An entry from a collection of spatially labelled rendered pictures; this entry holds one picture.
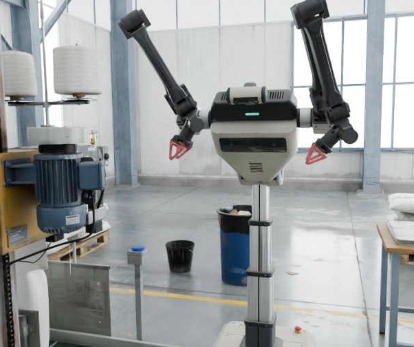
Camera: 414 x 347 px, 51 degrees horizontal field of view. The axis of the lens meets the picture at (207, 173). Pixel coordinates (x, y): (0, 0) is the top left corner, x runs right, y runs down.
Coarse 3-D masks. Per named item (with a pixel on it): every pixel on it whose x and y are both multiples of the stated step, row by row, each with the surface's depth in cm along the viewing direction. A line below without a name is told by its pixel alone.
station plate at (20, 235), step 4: (24, 228) 142; (12, 232) 137; (16, 232) 139; (20, 232) 140; (24, 232) 142; (12, 236) 137; (16, 236) 139; (20, 236) 140; (24, 236) 142; (12, 240) 137; (16, 240) 139; (20, 240) 140; (24, 240) 142; (12, 244) 137
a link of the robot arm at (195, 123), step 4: (192, 100) 176; (196, 104) 176; (176, 108) 176; (196, 108) 177; (188, 112) 178; (192, 112) 174; (180, 116) 176; (184, 116) 175; (188, 116) 172; (192, 116) 170; (196, 116) 170; (188, 120) 173; (192, 120) 170; (196, 120) 170; (200, 120) 170; (188, 124) 173; (192, 124) 170; (196, 124) 170; (200, 124) 171; (192, 128) 170; (196, 128) 171; (200, 128) 171
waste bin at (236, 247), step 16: (224, 208) 409; (240, 208) 417; (224, 224) 381; (240, 224) 373; (224, 240) 385; (240, 240) 376; (224, 256) 388; (240, 256) 378; (224, 272) 391; (240, 272) 380
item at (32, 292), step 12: (24, 252) 186; (24, 264) 187; (36, 264) 185; (24, 276) 181; (36, 276) 186; (24, 288) 181; (36, 288) 184; (24, 300) 181; (36, 300) 184; (48, 300) 193; (48, 312) 192; (48, 324) 192; (48, 336) 192
